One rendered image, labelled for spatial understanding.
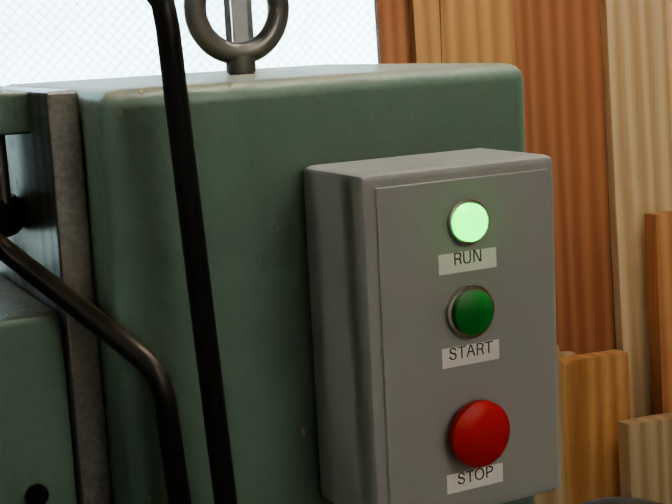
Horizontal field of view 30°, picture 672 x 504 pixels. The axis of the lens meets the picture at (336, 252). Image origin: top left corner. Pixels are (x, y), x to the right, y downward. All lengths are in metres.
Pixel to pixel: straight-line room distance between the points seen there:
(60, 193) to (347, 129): 0.13
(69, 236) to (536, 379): 0.22
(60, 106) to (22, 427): 0.15
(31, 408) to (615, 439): 1.60
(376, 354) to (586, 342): 1.68
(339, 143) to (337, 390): 0.11
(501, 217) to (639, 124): 1.65
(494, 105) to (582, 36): 1.55
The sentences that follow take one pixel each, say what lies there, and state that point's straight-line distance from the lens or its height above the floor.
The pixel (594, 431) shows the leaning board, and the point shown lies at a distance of 2.09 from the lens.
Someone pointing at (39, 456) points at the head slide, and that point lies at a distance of 0.60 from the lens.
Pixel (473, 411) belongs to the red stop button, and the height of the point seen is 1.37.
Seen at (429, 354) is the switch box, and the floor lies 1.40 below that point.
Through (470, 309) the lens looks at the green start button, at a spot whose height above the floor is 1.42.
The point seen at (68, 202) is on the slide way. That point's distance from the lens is 0.58.
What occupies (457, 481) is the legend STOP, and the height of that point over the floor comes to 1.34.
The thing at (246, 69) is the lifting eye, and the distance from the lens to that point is 0.68.
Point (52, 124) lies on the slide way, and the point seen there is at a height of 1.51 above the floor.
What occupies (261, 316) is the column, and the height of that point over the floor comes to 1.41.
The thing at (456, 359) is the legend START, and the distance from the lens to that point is 0.56.
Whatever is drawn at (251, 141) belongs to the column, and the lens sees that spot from 0.57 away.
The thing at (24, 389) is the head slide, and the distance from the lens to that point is 0.59.
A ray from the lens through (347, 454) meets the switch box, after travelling 0.57.
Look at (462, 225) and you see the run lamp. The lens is 0.54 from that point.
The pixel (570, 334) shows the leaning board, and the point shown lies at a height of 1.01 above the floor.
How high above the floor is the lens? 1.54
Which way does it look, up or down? 10 degrees down
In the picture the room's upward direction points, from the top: 3 degrees counter-clockwise
